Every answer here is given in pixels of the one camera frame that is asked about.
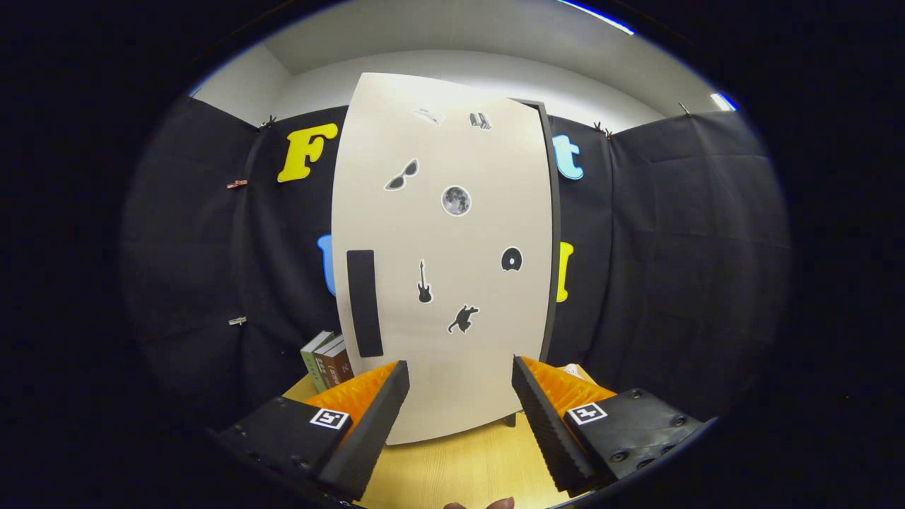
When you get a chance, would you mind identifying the black backdrop cloth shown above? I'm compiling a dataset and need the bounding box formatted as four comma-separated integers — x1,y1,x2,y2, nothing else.
120,95,791,453

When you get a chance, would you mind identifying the gray cabinet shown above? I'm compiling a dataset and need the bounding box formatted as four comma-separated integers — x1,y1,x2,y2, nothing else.
506,98,563,428

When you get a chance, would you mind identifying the green book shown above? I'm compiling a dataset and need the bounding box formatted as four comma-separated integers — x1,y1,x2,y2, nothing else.
300,330,334,394

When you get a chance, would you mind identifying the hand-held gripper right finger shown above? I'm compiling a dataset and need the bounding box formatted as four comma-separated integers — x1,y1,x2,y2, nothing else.
512,355,718,498

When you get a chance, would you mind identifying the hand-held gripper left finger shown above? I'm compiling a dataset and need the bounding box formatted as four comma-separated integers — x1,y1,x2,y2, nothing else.
212,360,411,503

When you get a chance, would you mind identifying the brown book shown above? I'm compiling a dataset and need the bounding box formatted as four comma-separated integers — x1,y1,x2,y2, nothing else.
313,335,345,390
324,341,356,386

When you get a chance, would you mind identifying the black door handle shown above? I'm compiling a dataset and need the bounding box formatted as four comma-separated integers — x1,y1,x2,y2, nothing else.
346,249,385,358

